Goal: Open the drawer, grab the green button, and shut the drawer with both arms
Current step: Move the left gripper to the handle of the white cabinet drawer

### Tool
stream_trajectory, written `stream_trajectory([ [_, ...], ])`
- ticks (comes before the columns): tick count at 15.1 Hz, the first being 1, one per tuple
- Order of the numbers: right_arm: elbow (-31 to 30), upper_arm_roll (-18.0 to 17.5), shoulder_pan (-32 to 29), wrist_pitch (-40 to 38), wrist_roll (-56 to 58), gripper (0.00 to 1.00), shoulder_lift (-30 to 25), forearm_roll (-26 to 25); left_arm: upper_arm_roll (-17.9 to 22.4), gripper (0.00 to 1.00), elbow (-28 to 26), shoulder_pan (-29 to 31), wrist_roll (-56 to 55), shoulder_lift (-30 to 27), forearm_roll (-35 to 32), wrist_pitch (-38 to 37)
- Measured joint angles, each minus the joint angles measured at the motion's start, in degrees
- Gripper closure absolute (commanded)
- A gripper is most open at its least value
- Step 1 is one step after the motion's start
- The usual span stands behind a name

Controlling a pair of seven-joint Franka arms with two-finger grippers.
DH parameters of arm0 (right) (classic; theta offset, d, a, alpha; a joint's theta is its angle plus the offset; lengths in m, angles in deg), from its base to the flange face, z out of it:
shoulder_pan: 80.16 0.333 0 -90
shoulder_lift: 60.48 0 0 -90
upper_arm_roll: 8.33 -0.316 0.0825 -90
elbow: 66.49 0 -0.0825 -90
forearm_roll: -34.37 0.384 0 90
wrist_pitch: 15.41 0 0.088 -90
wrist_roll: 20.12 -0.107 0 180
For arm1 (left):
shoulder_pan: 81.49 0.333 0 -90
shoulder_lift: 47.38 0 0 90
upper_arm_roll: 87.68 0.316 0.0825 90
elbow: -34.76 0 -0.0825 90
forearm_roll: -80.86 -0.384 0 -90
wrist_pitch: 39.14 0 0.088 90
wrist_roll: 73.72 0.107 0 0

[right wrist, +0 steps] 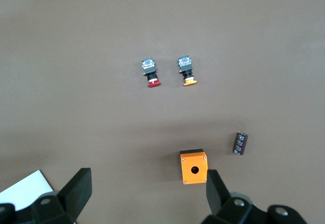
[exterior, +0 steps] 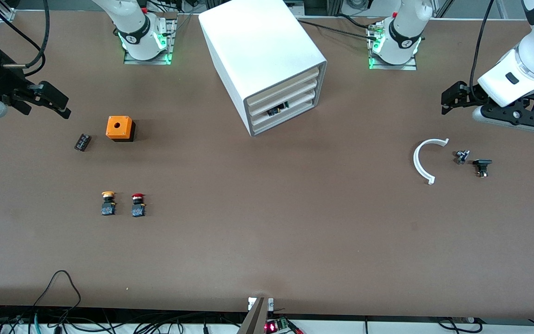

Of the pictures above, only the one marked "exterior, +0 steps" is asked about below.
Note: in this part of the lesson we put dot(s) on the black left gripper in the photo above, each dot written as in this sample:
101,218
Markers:
469,94

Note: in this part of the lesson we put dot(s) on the blue black switch block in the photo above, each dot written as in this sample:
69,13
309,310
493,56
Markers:
276,110

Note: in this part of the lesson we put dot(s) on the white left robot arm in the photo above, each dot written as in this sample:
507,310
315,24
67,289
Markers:
526,55

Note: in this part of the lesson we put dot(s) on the black push button part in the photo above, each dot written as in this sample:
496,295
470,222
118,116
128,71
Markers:
482,164

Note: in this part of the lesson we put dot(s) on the small black contact block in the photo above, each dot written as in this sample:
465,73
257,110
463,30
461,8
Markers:
82,142

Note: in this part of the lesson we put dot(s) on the white curved plastic arc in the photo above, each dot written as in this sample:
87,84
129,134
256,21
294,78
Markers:
416,162

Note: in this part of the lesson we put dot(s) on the circuit board with red LED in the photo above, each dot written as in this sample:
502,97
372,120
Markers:
278,325

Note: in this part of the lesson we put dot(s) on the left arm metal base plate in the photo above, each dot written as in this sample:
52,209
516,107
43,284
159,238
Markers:
410,66

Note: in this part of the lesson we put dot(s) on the small silver black switch part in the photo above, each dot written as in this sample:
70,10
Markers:
461,157

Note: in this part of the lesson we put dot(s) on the orange button enclosure box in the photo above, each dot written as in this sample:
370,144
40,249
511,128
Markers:
118,126

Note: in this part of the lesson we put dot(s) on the yellow push button switch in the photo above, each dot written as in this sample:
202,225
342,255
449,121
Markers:
108,206

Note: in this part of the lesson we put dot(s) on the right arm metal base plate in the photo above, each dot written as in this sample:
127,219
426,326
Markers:
170,41

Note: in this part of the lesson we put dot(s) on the red push button switch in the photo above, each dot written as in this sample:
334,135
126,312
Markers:
138,208

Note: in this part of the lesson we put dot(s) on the grey camera mount pole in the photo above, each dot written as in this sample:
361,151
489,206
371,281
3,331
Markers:
254,320

